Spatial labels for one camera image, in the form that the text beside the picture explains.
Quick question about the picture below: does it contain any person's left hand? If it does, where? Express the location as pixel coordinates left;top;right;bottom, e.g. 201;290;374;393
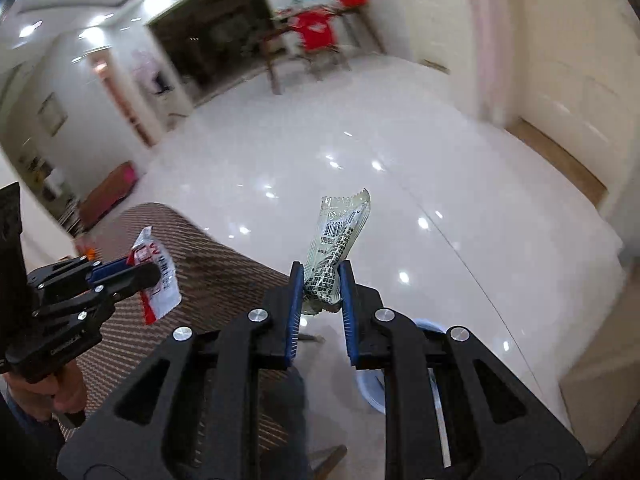
7;357;86;416

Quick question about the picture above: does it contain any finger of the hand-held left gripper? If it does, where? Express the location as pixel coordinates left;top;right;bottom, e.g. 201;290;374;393
27;257;135;293
35;261;162;323

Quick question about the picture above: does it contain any red shirt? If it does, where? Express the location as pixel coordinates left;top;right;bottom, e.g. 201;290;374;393
289;9;338;52

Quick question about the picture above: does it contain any clear green checkered wrapper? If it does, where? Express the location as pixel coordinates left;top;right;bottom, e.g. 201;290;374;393
302;188;373;317

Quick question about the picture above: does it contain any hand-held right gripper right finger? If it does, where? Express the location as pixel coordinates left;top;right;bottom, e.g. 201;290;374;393
337;261;588;480

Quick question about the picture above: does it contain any cluttered shelf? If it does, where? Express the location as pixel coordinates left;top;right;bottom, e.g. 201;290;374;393
15;152;83;238

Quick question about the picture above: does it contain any small wooden chair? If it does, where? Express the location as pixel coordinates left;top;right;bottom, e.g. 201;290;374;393
295;10;353;81

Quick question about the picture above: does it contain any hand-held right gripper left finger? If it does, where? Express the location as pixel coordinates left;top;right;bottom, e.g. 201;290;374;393
57;261;306;480

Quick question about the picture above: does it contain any blue plastic basin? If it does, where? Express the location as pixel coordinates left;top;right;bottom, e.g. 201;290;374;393
356;317;453;466

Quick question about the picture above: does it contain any dark glass window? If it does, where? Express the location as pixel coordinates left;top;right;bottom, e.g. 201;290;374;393
147;0;293;107

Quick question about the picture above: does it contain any wooden table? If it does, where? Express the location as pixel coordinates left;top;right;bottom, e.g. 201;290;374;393
262;0;388;95

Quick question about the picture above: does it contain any brown dotted seat cushion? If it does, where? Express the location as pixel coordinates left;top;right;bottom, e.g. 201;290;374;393
55;202;311;461

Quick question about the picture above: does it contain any pink curtain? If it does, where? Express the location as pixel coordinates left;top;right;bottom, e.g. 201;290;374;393
462;0;523;123

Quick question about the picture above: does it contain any red white wrapper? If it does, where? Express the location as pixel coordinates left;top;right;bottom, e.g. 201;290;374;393
127;226;182;327

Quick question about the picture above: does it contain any white panel door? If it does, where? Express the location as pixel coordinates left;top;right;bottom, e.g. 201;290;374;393
517;0;640;201

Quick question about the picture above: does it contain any person's left forearm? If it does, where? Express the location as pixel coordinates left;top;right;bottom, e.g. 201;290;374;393
0;385;66;461

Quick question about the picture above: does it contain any framed wall picture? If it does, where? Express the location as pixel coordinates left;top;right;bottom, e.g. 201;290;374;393
37;91;69;137

